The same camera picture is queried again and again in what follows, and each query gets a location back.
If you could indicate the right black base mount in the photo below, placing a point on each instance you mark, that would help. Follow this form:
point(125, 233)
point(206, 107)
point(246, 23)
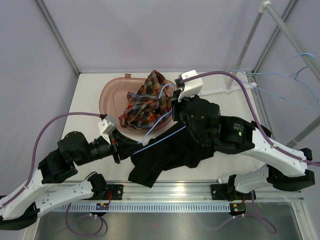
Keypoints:
point(220, 192)

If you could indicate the aluminium frame post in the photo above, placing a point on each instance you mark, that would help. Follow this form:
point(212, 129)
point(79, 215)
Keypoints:
point(57, 35)
point(274, 36)

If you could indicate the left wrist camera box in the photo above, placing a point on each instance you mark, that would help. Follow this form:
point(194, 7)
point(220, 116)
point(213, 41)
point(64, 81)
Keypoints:
point(106, 127)

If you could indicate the white slotted cable duct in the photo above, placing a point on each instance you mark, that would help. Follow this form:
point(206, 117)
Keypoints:
point(117, 207)

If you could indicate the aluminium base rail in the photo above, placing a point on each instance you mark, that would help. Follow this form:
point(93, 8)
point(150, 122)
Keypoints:
point(199, 191)

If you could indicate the red plaid shirt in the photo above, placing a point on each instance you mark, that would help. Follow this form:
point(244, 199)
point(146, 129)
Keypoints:
point(148, 105)

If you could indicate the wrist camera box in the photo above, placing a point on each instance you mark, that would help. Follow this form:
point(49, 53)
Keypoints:
point(106, 127)
point(189, 88)

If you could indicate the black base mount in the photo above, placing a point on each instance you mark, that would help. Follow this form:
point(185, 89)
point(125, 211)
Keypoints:
point(220, 192)
point(114, 191)

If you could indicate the light blue wire hanger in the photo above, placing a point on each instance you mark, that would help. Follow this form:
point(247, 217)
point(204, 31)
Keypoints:
point(278, 85)

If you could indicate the white clothes rack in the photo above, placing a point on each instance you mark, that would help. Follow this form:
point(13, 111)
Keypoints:
point(228, 24)

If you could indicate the left aluminium frame post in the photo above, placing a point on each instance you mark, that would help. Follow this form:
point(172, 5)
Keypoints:
point(57, 35)

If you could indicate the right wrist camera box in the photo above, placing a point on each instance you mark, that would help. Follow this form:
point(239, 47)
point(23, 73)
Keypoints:
point(189, 88)

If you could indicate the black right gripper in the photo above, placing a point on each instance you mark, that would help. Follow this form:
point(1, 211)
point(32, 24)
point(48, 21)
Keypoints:
point(177, 105)

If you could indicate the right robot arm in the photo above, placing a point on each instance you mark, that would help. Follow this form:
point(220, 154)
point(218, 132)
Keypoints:
point(286, 171)

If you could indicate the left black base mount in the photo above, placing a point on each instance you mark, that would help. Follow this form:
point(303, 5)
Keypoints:
point(114, 191)

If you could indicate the right aluminium frame post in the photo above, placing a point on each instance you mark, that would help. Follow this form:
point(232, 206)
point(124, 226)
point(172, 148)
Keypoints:
point(274, 36)

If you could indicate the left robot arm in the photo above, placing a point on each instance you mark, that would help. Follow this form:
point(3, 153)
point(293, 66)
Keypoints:
point(21, 209)

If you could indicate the pink plastic basin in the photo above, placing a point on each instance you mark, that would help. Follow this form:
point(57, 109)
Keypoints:
point(113, 99)

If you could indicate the black shirt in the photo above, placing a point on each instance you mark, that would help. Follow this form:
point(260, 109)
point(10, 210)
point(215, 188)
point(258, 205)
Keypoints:
point(172, 149)

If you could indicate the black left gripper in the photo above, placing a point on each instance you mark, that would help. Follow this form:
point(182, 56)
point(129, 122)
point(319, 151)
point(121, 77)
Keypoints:
point(126, 147)

